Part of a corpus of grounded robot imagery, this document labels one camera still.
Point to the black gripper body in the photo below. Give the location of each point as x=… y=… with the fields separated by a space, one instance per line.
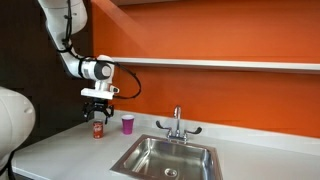
x=98 y=104

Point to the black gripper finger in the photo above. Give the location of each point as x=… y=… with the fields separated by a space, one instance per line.
x=86 y=111
x=108 y=113

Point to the red soda can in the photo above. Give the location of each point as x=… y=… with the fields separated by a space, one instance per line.
x=98 y=130

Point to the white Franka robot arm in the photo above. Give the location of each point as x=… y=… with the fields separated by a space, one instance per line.
x=56 y=13

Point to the purple plastic cup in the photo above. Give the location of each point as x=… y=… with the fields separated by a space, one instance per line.
x=127 y=125

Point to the stainless steel sink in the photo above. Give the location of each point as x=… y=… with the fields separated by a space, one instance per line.
x=156 y=156

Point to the dark brown cabinet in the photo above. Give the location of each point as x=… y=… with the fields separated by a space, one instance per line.
x=33 y=60

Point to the white counter backsplash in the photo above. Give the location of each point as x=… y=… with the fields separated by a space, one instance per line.
x=266 y=136

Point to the white wall shelf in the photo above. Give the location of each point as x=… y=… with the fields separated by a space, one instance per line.
x=233 y=64

